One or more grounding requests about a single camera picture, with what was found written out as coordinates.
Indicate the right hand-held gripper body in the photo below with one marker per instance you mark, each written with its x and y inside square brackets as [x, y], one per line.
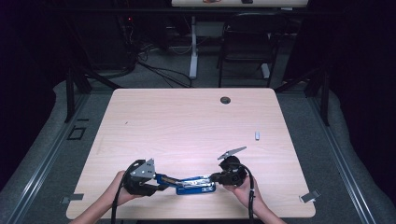
[233, 174]

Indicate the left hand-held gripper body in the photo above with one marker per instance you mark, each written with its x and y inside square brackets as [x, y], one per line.
[140, 177]

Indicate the blue stapler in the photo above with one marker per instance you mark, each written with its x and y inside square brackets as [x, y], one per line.
[193, 185]

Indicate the grey staple strip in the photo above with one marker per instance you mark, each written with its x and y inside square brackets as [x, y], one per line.
[257, 135]

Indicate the person's right hand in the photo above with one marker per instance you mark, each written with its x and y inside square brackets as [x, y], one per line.
[246, 194]

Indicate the person's left hand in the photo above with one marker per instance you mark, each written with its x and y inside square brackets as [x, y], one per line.
[120, 193]

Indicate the grey tape piece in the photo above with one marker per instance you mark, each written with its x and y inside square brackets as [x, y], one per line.
[309, 196]
[72, 198]

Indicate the black table grommet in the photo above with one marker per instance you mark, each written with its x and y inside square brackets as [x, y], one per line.
[225, 100]

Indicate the black metal stand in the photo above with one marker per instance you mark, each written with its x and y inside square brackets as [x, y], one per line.
[323, 93]
[71, 93]

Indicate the black folding chair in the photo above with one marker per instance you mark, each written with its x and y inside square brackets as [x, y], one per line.
[249, 46]

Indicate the white desk leg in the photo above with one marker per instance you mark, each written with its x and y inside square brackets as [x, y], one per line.
[193, 49]

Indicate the aluminium floor rail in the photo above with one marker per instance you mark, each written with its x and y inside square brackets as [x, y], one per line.
[342, 165]
[40, 165]

